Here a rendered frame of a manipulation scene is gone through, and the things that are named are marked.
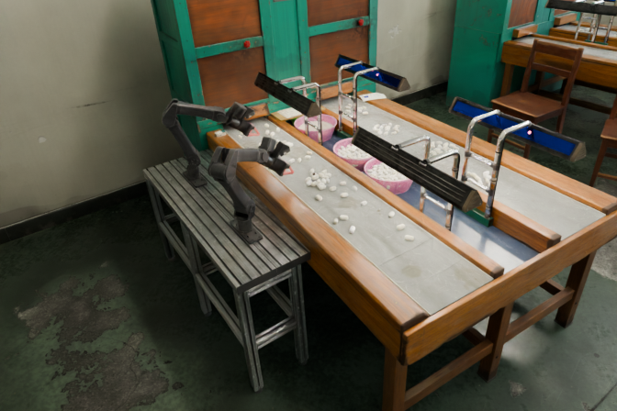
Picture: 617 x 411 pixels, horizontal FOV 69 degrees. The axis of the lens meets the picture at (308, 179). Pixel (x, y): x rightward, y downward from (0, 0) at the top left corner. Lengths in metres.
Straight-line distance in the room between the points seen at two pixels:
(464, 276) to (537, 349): 0.94
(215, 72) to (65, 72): 1.11
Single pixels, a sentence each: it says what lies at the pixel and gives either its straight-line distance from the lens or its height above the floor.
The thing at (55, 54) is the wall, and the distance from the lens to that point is 3.43.
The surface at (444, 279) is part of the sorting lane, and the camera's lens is 1.71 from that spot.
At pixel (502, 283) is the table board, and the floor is 0.73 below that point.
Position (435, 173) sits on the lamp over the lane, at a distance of 1.59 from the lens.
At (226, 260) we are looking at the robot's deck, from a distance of 1.92.
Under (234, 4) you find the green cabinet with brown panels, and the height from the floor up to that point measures 1.47.
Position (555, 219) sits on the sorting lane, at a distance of 2.13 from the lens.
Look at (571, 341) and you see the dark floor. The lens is 2.69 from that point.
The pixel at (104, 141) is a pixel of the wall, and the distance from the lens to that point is 3.64.
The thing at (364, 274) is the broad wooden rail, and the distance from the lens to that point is 1.66.
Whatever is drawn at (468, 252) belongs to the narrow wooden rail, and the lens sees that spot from 1.80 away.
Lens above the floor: 1.88
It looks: 31 degrees down
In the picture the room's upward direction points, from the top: 4 degrees counter-clockwise
